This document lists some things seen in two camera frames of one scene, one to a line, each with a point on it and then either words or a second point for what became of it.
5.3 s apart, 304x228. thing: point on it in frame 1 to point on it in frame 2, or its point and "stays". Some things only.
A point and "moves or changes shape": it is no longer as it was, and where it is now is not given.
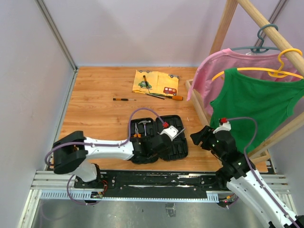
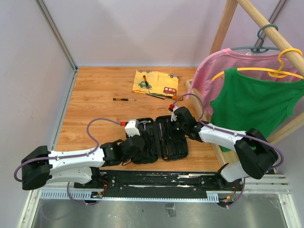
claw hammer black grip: [144, 123] stays
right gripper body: [218, 152] to [182, 127]
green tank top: [267, 101] stays
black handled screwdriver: [179, 133] moves or changes shape
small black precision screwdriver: [124, 99] stays
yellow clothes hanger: [278, 73] stays
